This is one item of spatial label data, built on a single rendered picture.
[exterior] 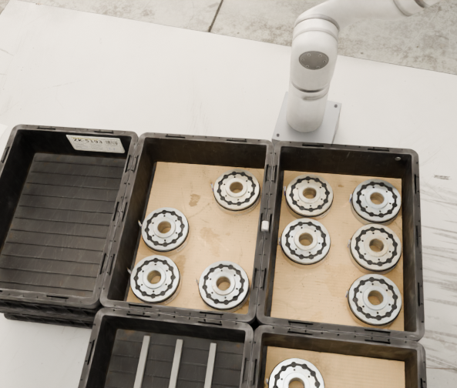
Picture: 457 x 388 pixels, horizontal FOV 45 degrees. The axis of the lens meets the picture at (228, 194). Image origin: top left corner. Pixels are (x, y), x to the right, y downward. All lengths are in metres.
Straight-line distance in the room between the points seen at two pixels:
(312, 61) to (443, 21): 1.72
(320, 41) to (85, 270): 0.68
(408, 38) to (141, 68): 1.42
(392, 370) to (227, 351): 0.32
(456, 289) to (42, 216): 0.95
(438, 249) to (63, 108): 1.07
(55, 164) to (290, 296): 0.64
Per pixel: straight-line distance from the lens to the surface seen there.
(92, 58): 1.74
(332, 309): 1.14
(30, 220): 1.33
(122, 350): 1.16
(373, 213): 1.20
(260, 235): 1.08
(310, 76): 1.18
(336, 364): 1.12
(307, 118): 1.31
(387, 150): 1.20
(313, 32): 1.12
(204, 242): 1.19
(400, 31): 2.73
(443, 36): 2.74
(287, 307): 1.14
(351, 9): 1.11
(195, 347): 1.13
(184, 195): 1.25
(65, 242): 1.27
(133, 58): 1.70
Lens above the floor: 1.92
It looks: 62 degrees down
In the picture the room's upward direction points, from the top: 10 degrees counter-clockwise
